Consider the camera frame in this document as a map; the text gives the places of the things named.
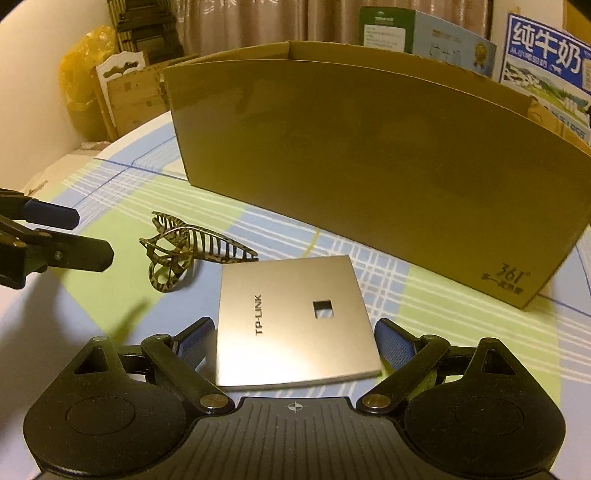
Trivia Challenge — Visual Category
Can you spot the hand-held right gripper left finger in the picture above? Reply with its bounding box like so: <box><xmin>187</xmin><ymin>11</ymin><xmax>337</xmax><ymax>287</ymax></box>
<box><xmin>71</xmin><ymin>316</ymin><xmax>232</xmax><ymax>411</ymax></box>

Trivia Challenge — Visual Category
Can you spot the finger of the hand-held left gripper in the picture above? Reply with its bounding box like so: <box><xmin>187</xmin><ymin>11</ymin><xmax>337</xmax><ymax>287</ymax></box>
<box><xmin>0</xmin><ymin>217</ymin><xmax>115</xmax><ymax>273</ymax></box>
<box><xmin>0</xmin><ymin>188</ymin><xmax>79</xmax><ymax>230</ymax></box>

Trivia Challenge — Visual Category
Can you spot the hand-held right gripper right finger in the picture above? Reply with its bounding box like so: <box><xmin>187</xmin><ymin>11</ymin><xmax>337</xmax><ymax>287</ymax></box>
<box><xmin>360</xmin><ymin>318</ymin><xmax>518</xmax><ymax>411</ymax></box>

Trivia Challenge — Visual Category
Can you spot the silver square wall panel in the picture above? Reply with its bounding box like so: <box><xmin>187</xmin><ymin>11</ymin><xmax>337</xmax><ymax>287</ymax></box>
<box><xmin>213</xmin><ymin>253</ymin><xmax>383</xmax><ymax>387</ymax></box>

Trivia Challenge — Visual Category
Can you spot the striped hair claw clip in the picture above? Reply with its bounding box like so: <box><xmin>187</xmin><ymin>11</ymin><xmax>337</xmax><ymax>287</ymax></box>
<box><xmin>139</xmin><ymin>210</ymin><xmax>259</xmax><ymax>295</ymax></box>

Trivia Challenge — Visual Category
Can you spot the brown cardboard box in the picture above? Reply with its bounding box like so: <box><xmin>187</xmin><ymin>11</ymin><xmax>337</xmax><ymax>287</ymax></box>
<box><xmin>164</xmin><ymin>41</ymin><xmax>591</xmax><ymax>310</ymax></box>

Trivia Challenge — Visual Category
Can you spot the yellow plastic bag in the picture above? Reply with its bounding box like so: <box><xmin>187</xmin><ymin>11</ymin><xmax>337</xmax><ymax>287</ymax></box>
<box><xmin>59</xmin><ymin>25</ymin><xmax>118</xmax><ymax>139</ymax></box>

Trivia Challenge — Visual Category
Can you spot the dark folding rack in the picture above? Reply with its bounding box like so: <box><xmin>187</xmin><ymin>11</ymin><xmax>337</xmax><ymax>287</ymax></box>
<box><xmin>107</xmin><ymin>0</ymin><xmax>185</xmax><ymax>65</ymax></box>

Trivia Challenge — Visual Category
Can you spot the beige curtain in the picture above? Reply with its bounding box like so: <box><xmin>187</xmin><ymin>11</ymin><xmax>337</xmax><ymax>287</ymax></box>
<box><xmin>171</xmin><ymin>0</ymin><xmax>490</xmax><ymax>49</ymax></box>

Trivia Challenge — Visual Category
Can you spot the green and white milk carton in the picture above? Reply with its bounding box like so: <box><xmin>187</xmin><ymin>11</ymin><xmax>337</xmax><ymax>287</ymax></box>
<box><xmin>359</xmin><ymin>6</ymin><xmax>498</xmax><ymax>77</ymax></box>

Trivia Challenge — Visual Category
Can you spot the blue milk carton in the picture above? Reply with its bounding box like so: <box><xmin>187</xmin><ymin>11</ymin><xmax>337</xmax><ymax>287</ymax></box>
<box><xmin>492</xmin><ymin>13</ymin><xmax>591</xmax><ymax>148</ymax></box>

